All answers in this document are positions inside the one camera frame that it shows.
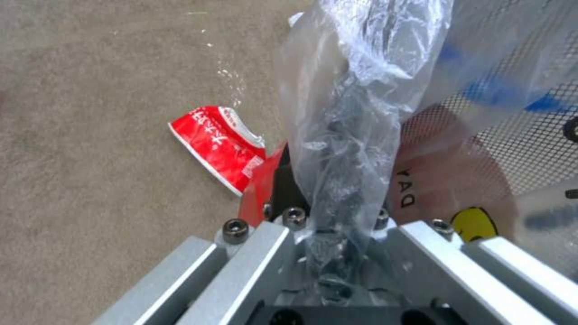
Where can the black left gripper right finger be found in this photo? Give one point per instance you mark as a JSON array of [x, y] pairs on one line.
[[474, 271]]

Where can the blue and white wrapper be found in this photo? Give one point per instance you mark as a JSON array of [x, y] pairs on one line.
[[496, 88]]

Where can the pink round printed packaging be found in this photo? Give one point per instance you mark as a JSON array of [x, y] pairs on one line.
[[451, 162]]

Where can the red plastic wrapper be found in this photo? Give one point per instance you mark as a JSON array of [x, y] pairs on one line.
[[255, 199]]

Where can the crushed red paper cup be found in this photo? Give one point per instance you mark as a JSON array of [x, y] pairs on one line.
[[212, 145]]

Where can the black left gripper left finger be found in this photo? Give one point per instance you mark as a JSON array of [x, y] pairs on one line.
[[235, 267]]

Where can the clear plastic bin liner bag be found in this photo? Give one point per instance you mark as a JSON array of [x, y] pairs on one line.
[[361, 74]]

